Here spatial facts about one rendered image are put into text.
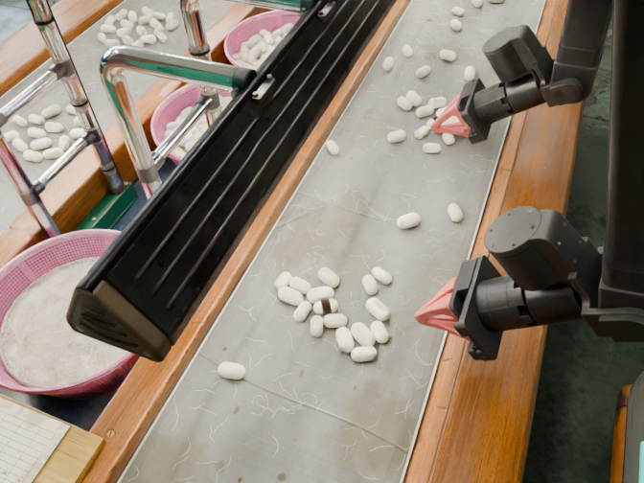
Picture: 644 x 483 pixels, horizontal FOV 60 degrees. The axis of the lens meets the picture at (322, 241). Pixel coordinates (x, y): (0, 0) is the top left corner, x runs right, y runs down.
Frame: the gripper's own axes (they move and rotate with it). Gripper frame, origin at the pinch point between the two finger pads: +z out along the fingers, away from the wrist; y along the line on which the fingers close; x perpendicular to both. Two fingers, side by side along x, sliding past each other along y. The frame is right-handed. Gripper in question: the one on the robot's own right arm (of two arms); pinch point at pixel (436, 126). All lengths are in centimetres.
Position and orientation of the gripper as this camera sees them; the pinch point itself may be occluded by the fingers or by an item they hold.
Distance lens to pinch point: 103.9
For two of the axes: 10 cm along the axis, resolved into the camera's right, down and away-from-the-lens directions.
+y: -3.6, 7.2, -6.0
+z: -7.1, 2.1, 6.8
